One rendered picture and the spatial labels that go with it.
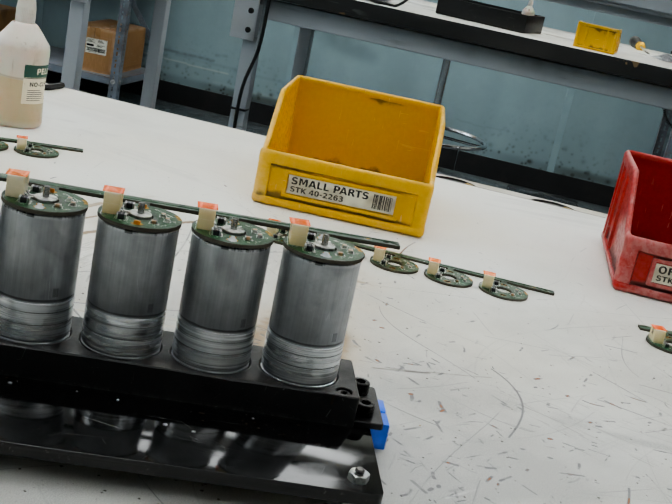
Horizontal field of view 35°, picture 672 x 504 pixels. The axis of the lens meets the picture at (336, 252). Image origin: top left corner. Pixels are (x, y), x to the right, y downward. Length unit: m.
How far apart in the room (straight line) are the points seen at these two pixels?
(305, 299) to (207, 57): 4.66
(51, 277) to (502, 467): 0.16
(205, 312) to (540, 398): 0.15
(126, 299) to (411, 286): 0.22
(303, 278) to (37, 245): 0.08
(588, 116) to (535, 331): 4.25
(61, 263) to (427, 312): 0.21
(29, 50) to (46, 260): 0.37
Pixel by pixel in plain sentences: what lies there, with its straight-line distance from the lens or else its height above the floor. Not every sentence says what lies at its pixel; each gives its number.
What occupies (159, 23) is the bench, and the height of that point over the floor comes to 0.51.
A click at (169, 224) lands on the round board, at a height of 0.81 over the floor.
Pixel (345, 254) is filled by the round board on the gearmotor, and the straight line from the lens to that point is 0.32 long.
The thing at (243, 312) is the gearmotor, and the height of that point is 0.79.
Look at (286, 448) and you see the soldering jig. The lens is 0.31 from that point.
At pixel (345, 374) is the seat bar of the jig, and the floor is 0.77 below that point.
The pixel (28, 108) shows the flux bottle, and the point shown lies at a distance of 0.69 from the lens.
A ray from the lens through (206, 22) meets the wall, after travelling 4.96.
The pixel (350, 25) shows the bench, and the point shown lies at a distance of 2.70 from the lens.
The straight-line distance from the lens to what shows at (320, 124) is 0.71.
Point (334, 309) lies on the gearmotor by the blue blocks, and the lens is 0.32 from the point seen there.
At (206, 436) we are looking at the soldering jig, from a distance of 0.31.
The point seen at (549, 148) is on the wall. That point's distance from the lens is 4.75.
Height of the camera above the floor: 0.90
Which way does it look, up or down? 16 degrees down
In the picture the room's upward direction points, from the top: 12 degrees clockwise
